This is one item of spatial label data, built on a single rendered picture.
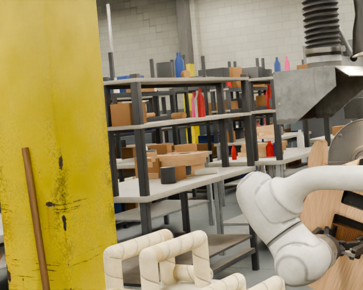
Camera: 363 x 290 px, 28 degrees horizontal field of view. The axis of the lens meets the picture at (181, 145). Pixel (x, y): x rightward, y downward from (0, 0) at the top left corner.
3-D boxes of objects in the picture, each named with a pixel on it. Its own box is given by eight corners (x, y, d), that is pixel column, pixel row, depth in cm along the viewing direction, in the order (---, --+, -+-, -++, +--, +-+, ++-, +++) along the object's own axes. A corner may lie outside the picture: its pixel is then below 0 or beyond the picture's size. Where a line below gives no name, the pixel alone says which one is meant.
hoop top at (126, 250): (164, 243, 148) (162, 227, 148) (176, 243, 146) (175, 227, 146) (100, 265, 131) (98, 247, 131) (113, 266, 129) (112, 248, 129)
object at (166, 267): (166, 280, 148) (162, 235, 148) (180, 281, 146) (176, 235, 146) (158, 284, 146) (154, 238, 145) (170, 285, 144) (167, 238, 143)
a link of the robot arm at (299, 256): (343, 262, 171) (310, 217, 174) (321, 277, 158) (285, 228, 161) (309, 286, 176) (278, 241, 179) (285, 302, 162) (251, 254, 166)
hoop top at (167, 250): (197, 244, 143) (196, 228, 143) (211, 244, 141) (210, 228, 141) (136, 267, 127) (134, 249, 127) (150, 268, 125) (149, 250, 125)
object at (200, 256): (200, 283, 144) (196, 236, 143) (214, 284, 142) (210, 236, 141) (192, 287, 141) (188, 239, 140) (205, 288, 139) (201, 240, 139)
